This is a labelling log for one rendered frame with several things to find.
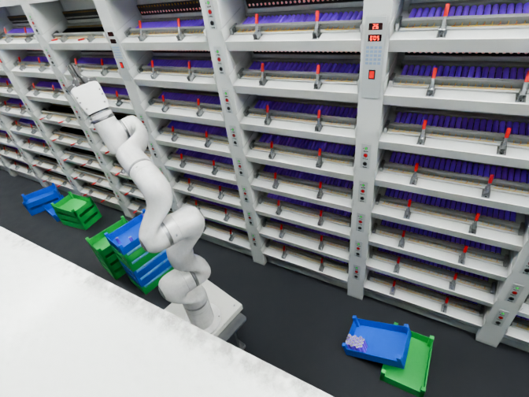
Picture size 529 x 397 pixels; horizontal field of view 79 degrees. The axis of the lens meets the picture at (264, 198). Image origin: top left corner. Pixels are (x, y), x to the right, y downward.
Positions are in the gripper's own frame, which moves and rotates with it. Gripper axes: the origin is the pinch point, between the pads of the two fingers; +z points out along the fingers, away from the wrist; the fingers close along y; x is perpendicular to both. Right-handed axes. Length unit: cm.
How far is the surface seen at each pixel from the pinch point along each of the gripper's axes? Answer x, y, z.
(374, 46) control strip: 55, 85, -33
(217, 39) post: -4, 61, -7
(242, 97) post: -12, 65, -35
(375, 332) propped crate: 31, 62, -174
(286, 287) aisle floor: -27, 48, -157
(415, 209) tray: 49, 94, -109
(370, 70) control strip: 52, 84, -40
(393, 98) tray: 56, 87, -53
